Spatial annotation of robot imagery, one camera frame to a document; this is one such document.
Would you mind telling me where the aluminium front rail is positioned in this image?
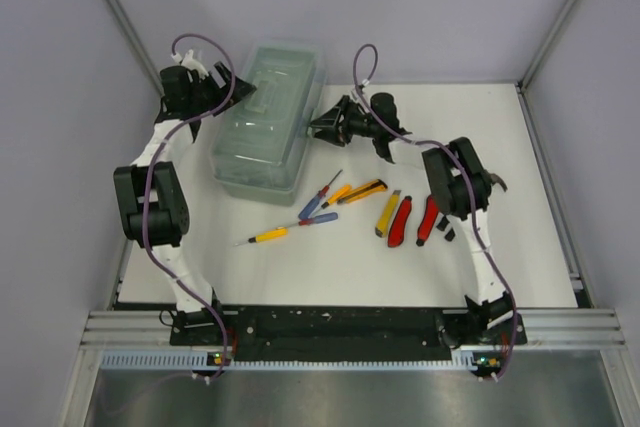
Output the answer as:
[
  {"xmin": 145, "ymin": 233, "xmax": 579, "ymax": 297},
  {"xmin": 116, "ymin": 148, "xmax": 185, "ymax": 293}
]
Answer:
[{"xmin": 81, "ymin": 305, "xmax": 624, "ymax": 362}]

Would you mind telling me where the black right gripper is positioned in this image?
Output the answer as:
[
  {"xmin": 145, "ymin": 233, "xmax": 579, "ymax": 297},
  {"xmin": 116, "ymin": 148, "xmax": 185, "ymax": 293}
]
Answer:
[{"xmin": 307, "ymin": 98, "xmax": 378, "ymax": 149}]

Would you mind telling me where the yellow handled screwdriver lower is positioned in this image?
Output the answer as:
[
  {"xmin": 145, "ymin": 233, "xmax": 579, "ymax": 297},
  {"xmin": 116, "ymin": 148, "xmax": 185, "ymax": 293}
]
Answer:
[{"xmin": 235, "ymin": 227, "xmax": 288, "ymax": 247}]

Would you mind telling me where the blue handled screwdriver upper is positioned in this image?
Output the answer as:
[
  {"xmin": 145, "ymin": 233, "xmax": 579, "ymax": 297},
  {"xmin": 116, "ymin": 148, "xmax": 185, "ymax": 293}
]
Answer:
[{"xmin": 298, "ymin": 169, "xmax": 343, "ymax": 220}]

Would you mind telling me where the yellow handled screwdriver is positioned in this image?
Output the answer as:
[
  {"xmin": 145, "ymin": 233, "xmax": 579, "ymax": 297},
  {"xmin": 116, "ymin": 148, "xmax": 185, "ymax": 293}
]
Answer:
[
  {"xmin": 321, "ymin": 184, "xmax": 352, "ymax": 210},
  {"xmin": 235, "ymin": 227, "xmax": 288, "ymax": 247}
]

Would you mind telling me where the yellow black utility knife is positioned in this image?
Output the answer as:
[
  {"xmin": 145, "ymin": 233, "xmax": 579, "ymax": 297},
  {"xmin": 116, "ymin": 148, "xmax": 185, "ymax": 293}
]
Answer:
[{"xmin": 337, "ymin": 179, "xmax": 388, "ymax": 205}]

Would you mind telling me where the yellow handled screwdriver upper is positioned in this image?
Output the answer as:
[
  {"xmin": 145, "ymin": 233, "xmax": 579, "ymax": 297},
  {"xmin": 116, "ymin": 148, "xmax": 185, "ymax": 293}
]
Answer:
[{"xmin": 321, "ymin": 184, "xmax": 352, "ymax": 210}]

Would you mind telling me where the aluminium frame post left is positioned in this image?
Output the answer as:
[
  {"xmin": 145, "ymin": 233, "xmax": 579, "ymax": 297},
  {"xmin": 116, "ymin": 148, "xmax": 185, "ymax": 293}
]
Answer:
[{"xmin": 103, "ymin": 0, "xmax": 163, "ymax": 95}]

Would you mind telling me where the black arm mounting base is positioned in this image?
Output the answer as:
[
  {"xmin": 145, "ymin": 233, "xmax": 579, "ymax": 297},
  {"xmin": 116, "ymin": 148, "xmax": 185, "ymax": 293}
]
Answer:
[{"xmin": 170, "ymin": 305, "xmax": 527, "ymax": 363}]

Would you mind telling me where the red utility knife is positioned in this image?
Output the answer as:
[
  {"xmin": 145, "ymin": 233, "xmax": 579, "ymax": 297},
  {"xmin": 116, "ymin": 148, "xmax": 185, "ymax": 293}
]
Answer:
[
  {"xmin": 387, "ymin": 196, "xmax": 412, "ymax": 248},
  {"xmin": 416, "ymin": 195, "xmax": 439, "ymax": 247}
]

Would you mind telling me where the green translucent tool box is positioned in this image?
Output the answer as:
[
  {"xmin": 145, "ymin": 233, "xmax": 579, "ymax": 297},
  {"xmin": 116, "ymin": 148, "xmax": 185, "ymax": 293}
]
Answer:
[{"xmin": 210, "ymin": 40, "xmax": 326, "ymax": 206}]

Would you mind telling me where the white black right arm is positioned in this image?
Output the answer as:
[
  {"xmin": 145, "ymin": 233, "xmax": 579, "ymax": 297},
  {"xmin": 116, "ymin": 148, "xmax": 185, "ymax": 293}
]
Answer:
[{"xmin": 305, "ymin": 93, "xmax": 518, "ymax": 347}]

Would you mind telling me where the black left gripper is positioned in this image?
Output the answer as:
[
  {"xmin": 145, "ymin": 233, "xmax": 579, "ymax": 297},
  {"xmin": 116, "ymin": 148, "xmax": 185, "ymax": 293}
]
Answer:
[{"xmin": 191, "ymin": 65, "xmax": 259, "ymax": 118}]

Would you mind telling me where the black hammer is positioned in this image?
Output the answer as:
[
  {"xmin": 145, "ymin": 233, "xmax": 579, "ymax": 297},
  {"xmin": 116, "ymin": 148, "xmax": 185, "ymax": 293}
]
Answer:
[
  {"xmin": 444, "ymin": 170, "xmax": 508, "ymax": 237},
  {"xmin": 437, "ymin": 216, "xmax": 449, "ymax": 231}
]

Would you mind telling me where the blue handled screwdriver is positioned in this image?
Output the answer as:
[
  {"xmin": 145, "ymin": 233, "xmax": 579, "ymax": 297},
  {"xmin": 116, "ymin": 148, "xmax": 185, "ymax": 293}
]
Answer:
[
  {"xmin": 285, "ymin": 212, "xmax": 339, "ymax": 229},
  {"xmin": 298, "ymin": 169, "xmax": 343, "ymax": 220}
]

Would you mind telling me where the grey slotted cable duct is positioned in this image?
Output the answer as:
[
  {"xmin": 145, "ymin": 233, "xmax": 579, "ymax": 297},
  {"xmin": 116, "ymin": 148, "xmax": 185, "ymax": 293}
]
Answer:
[{"xmin": 100, "ymin": 346, "xmax": 481, "ymax": 372}]

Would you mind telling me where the aluminium frame post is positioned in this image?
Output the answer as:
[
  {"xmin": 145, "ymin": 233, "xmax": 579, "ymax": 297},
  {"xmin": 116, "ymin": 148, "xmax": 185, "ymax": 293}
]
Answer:
[
  {"xmin": 103, "ymin": 0, "xmax": 163, "ymax": 95},
  {"xmin": 518, "ymin": 0, "xmax": 583, "ymax": 93}
]

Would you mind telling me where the aluminium frame post right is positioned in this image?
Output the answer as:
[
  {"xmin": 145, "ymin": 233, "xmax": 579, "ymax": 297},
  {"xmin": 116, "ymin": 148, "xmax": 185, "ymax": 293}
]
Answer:
[{"xmin": 518, "ymin": 0, "xmax": 583, "ymax": 93}]

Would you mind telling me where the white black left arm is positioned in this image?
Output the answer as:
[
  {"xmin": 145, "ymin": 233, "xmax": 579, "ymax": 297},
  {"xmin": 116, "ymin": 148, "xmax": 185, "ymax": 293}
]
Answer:
[{"xmin": 113, "ymin": 61, "xmax": 257, "ymax": 344}]

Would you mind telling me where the red utility knife right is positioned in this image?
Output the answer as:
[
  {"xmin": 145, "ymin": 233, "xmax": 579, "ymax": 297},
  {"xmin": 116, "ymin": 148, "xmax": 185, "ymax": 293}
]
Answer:
[{"xmin": 416, "ymin": 195, "xmax": 439, "ymax": 247}]

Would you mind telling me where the blue handled screwdriver lower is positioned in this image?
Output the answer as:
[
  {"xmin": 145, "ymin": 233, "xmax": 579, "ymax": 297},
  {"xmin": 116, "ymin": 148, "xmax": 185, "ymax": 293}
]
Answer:
[{"xmin": 285, "ymin": 212, "xmax": 339, "ymax": 229}]

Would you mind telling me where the red utility knife left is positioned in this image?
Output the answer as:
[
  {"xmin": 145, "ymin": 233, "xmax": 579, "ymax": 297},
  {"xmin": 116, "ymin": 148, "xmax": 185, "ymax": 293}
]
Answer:
[{"xmin": 387, "ymin": 196, "xmax": 412, "ymax": 248}]

